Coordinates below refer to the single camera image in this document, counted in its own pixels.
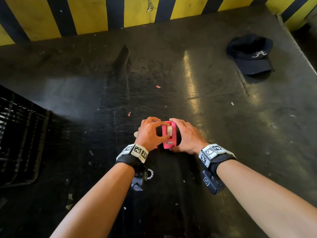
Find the wrist camera band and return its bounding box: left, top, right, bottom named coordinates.
left=199, top=144, right=237, bottom=195
left=115, top=144, right=154, bottom=192

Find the person's left hand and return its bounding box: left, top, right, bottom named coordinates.
left=134, top=117, right=170, bottom=152

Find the person's right forearm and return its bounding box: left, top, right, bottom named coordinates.
left=216, top=159, right=317, bottom=238

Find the pink tape dispenser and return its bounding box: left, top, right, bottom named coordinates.
left=155, top=121, right=177, bottom=149

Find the black plastic crate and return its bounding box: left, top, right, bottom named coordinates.
left=0, top=85, right=51, bottom=189

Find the person's left forearm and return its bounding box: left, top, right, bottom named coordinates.
left=50, top=162, right=135, bottom=238

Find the right wrist camera band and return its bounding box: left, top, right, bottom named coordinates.
left=199, top=144, right=237, bottom=195

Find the dark navy baseball cap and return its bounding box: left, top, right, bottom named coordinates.
left=226, top=34, right=275, bottom=76

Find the person's right hand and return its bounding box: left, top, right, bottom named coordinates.
left=169, top=118, right=209, bottom=155

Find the left wrist camera band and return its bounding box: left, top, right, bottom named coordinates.
left=115, top=144, right=154, bottom=192

